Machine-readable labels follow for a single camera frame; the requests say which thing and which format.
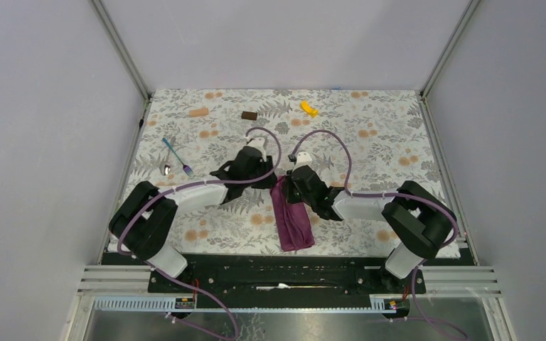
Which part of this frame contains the purple cloth napkin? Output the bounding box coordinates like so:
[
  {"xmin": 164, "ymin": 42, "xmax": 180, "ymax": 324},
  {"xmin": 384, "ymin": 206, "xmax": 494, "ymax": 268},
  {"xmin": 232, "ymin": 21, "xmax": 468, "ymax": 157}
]
[{"xmin": 269, "ymin": 175, "xmax": 315, "ymax": 252}]

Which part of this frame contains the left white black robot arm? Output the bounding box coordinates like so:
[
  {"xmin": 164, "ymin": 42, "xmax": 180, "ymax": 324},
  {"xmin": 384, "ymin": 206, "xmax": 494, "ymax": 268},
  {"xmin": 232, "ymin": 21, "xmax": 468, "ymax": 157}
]
[{"xmin": 108, "ymin": 146, "xmax": 277, "ymax": 292}]

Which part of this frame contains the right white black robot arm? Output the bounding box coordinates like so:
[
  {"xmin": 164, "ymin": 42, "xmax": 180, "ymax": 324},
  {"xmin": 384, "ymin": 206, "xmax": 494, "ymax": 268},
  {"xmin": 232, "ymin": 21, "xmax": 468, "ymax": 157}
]
[{"xmin": 284, "ymin": 166, "xmax": 459, "ymax": 293}]

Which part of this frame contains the brown toy block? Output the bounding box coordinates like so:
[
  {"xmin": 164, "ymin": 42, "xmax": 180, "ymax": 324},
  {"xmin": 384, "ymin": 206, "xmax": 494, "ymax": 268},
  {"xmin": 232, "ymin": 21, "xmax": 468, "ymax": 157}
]
[{"xmin": 240, "ymin": 111, "xmax": 258, "ymax": 121}]

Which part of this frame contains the orange toy block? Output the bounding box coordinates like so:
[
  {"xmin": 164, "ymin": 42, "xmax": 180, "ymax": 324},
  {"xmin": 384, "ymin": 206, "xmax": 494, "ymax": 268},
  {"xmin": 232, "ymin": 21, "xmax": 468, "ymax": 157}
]
[{"xmin": 188, "ymin": 107, "xmax": 209, "ymax": 117}]

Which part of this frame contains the floral patterned table mat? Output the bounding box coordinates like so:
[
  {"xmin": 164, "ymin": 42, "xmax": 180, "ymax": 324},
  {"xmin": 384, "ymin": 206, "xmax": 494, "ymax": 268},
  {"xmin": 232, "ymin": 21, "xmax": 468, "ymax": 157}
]
[{"xmin": 120, "ymin": 89, "xmax": 448, "ymax": 258}]

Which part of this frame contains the yellow toy piece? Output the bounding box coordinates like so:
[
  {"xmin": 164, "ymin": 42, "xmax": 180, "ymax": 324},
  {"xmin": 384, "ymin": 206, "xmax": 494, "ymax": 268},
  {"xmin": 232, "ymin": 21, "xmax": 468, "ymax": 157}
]
[{"xmin": 299, "ymin": 101, "xmax": 319, "ymax": 118}]

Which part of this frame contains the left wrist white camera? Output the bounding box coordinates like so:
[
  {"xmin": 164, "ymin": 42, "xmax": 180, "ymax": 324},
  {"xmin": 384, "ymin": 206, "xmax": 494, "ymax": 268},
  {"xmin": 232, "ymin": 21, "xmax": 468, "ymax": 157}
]
[{"xmin": 246, "ymin": 136, "xmax": 267, "ymax": 160}]

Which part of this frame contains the wrist white camera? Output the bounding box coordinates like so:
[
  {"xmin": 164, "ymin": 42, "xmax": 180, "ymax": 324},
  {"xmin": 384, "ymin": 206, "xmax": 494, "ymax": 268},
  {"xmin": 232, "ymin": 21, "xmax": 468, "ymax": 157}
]
[
  {"xmin": 246, "ymin": 136, "xmax": 267, "ymax": 160},
  {"xmin": 293, "ymin": 151, "xmax": 313, "ymax": 169}
]

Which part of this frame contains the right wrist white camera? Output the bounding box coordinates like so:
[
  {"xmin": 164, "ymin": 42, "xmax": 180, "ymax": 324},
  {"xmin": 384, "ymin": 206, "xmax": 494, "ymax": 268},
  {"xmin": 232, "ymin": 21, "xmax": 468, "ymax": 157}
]
[{"xmin": 293, "ymin": 151, "xmax": 313, "ymax": 169}]

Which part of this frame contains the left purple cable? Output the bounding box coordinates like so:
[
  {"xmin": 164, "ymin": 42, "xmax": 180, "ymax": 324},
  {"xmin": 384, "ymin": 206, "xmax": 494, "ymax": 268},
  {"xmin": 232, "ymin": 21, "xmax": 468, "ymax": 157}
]
[{"xmin": 116, "ymin": 126, "xmax": 284, "ymax": 340}]

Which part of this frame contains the purple cable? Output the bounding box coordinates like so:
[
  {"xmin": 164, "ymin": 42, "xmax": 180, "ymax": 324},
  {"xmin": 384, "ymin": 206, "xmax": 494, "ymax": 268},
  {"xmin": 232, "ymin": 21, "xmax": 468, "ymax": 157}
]
[
  {"xmin": 116, "ymin": 126, "xmax": 284, "ymax": 340},
  {"xmin": 288, "ymin": 129, "xmax": 469, "ymax": 340}
]

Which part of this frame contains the right aluminium frame post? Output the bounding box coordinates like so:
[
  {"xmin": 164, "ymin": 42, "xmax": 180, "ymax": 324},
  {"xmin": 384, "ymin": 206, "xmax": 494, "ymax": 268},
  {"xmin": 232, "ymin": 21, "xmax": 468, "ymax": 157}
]
[{"xmin": 419, "ymin": 0, "xmax": 483, "ymax": 98}]

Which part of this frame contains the aluminium frame post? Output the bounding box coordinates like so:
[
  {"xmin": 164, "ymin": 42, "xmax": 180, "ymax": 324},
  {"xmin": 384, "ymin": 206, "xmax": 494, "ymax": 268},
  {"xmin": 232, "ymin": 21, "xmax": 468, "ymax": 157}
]
[
  {"xmin": 88, "ymin": 0, "xmax": 151, "ymax": 102},
  {"xmin": 419, "ymin": 0, "xmax": 483, "ymax": 98}
]

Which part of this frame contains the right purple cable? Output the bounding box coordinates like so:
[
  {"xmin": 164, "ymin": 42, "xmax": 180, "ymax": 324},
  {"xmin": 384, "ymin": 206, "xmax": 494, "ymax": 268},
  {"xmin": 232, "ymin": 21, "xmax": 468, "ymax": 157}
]
[{"xmin": 288, "ymin": 129, "xmax": 469, "ymax": 340}]

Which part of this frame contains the left aluminium frame post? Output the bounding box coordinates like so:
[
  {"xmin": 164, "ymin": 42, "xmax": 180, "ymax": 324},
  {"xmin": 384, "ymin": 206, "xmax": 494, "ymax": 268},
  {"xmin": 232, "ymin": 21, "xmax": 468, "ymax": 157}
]
[{"xmin": 88, "ymin": 0, "xmax": 151, "ymax": 102}]

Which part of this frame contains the white slotted cable duct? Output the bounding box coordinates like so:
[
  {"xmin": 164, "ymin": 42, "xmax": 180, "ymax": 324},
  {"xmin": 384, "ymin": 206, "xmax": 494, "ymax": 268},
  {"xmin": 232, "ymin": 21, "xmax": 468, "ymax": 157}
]
[{"xmin": 94, "ymin": 295, "xmax": 399, "ymax": 314}]

